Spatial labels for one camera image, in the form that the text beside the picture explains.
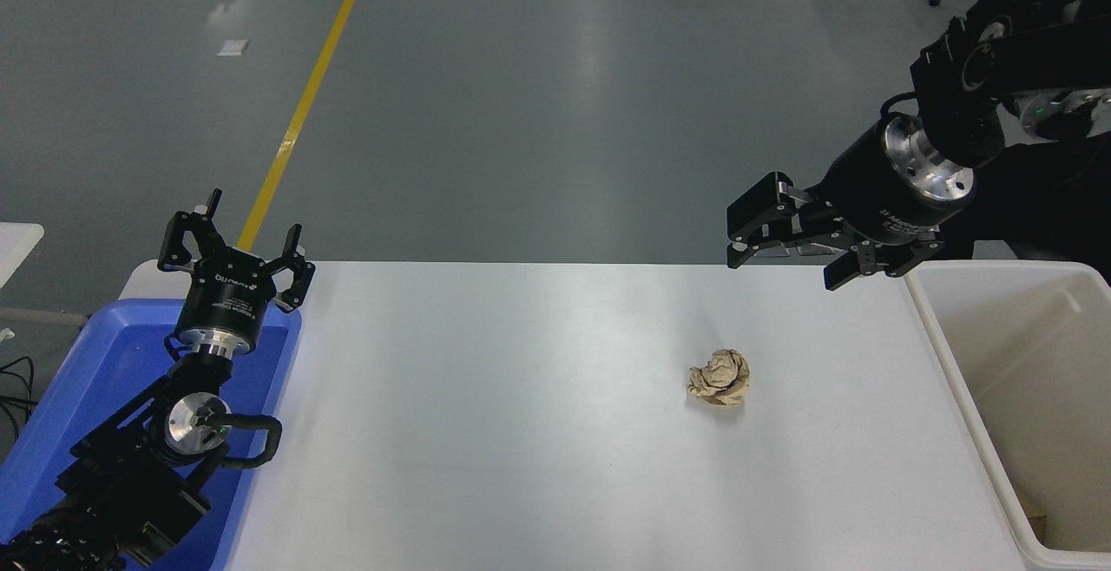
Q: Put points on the person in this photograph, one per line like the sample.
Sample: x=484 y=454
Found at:
x=1041 y=206

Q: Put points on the tan paper ball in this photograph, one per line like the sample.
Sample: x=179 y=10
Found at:
x=720 y=378

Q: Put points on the large pale plastic bin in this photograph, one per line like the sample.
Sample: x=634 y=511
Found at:
x=1024 y=354

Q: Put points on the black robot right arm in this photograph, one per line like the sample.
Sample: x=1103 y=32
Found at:
x=1033 y=50

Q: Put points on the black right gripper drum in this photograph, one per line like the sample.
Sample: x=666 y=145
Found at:
x=868 y=189

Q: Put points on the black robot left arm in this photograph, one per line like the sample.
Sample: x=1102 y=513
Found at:
x=121 y=467

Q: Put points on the silver floor plate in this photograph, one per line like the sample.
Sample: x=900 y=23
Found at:
x=814 y=249
x=774 y=251

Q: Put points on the small white side table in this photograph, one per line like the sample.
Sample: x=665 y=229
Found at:
x=16 y=246

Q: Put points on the blue plastic tray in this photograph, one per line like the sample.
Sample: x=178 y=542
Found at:
x=104 y=354

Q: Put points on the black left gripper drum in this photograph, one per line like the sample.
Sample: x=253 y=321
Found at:
x=224 y=298

